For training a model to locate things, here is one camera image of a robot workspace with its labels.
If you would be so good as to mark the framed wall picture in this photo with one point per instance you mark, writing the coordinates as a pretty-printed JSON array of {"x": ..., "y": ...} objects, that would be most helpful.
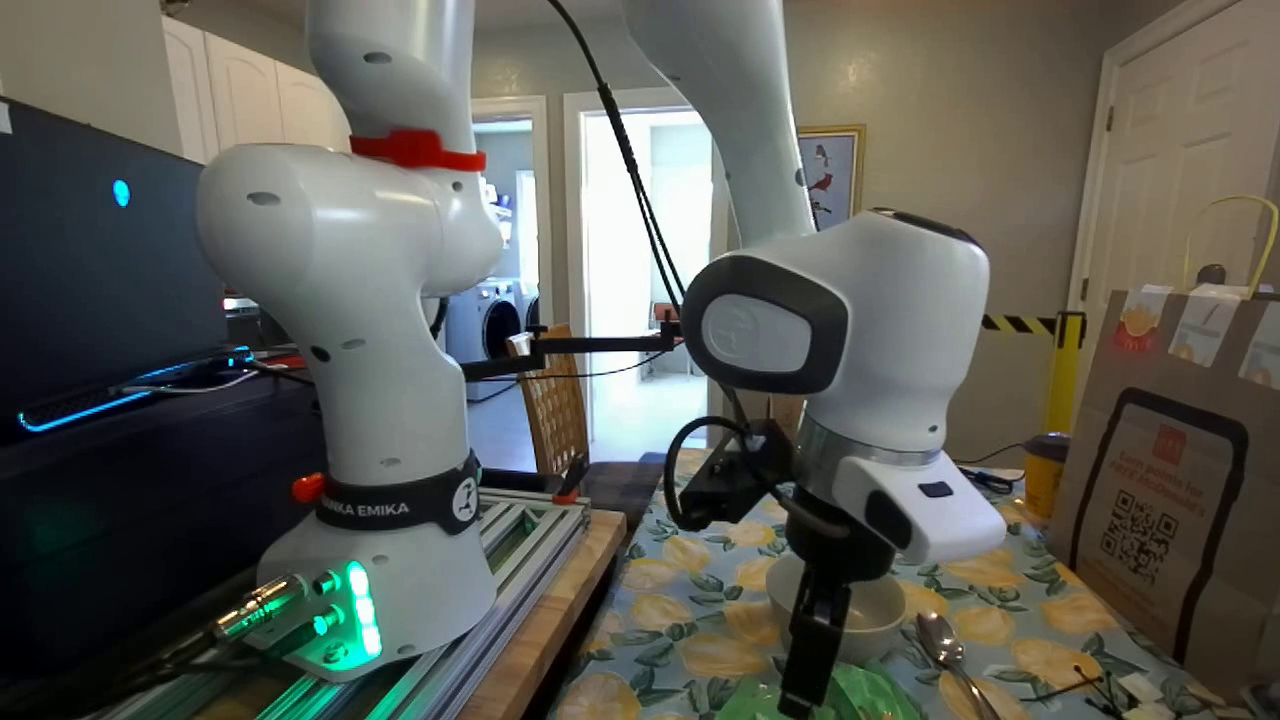
[{"x": 832, "y": 182}]

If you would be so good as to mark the white wall cabinet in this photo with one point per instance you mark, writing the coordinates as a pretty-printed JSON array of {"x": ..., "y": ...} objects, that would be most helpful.
[{"x": 242, "y": 95}]

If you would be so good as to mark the yellow black barrier tape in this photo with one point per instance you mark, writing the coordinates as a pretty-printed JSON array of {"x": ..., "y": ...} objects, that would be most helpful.
[{"x": 1019, "y": 320}]

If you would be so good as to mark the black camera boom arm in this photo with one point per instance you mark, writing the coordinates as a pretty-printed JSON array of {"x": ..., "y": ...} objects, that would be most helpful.
[{"x": 601, "y": 340}]

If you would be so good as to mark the metal spoon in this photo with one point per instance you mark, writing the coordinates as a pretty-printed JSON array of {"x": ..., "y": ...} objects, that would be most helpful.
[{"x": 939, "y": 636}]

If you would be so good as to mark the green plastic sachet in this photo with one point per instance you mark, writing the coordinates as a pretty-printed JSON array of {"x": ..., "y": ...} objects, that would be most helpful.
[
  {"x": 872, "y": 697},
  {"x": 753, "y": 705}
]

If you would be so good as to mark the brown paper takeaway bag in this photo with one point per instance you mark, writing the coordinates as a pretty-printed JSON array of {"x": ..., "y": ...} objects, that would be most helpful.
[{"x": 1201, "y": 603}]

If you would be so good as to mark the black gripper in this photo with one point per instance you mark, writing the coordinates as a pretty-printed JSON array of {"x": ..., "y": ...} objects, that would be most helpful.
[{"x": 832, "y": 540}]

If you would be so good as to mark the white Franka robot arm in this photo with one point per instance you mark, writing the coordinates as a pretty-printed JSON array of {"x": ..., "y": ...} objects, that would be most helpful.
[{"x": 346, "y": 293}]

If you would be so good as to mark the black monitor screen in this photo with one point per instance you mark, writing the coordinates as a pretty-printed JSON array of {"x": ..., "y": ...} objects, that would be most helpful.
[{"x": 106, "y": 293}]

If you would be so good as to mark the wicker chair back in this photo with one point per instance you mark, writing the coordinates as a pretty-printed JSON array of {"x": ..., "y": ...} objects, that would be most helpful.
[{"x": 557, "y": 412}]

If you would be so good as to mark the yellow barrier post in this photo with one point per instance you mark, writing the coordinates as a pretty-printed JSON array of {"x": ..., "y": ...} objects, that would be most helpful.
[{"x": 1065, "y": 382}]

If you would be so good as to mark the yellow cup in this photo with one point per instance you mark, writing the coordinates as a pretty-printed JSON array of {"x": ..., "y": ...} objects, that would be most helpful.
[{"x": 1046, "y": 480}]

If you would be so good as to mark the grey round bowl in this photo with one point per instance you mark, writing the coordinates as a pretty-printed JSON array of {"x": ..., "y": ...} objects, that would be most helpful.
[{"x": 872, "y": 614}]

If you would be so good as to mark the lemon print tablecloth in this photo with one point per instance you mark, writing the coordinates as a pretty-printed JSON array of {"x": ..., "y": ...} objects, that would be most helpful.
[{"x": 665, "y": 614}]

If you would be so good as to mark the black desk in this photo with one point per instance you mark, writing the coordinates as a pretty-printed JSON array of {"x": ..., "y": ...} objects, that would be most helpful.
[{"x": 134, "y": 535}]

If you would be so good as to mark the aluminium rail base frame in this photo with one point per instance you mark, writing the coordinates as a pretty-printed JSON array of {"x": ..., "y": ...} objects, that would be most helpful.
[{"x": 522, "y": 562}]

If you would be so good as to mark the wooden board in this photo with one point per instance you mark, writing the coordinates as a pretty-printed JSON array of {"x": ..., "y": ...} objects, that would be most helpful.
[{"x": 563, "y": 614}]

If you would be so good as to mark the white washing machine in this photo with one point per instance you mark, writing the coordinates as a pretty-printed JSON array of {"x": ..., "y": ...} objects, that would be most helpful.
[{"x": 486, "y": 324}]

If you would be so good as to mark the white panel door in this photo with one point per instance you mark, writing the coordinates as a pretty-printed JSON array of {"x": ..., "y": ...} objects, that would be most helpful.
[{"x": 1185, "y": 122}]

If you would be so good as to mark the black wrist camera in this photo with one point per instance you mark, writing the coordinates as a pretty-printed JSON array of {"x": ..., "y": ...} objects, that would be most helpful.
[{"x": 742, "y": 475}]

